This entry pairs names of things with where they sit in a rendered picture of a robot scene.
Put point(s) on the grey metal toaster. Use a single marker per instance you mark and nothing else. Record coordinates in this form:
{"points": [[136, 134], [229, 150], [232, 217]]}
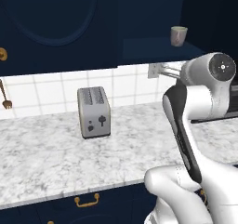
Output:
{"points": [[93, 116]]}

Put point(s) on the navy open wall cabinet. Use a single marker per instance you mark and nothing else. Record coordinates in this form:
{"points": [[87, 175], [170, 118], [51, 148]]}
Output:
{"points": [[148, 20]]}

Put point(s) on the navy drawer front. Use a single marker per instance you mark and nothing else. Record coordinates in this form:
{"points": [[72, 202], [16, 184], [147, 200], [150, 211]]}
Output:
{"points": [[34, 212]]}

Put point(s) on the gold hanging fork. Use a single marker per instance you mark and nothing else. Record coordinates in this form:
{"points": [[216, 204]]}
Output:
{"points": [[6, 103]]}

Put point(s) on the navy wall cabinet door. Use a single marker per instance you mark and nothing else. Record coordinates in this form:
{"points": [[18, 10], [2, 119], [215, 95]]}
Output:
{"points": [[59, 23]]}

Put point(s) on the grey metal wall rail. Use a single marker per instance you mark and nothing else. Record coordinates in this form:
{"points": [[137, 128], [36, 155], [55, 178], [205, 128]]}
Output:
{"points": [[170, 71]]}

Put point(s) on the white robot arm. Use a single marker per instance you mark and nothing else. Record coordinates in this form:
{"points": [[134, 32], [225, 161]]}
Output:
{"points": [[201, 103]]}

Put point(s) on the gold base cabinet knob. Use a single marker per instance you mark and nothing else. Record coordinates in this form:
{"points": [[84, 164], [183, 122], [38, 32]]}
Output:
{"points": [[50, 222]]}

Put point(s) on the pale drinking glass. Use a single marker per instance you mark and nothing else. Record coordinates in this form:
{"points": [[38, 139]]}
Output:
{"points": [[178, 36]]}

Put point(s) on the gold round cabinet knob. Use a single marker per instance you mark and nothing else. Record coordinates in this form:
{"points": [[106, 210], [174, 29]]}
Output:
{"points": [[2, 54]]}

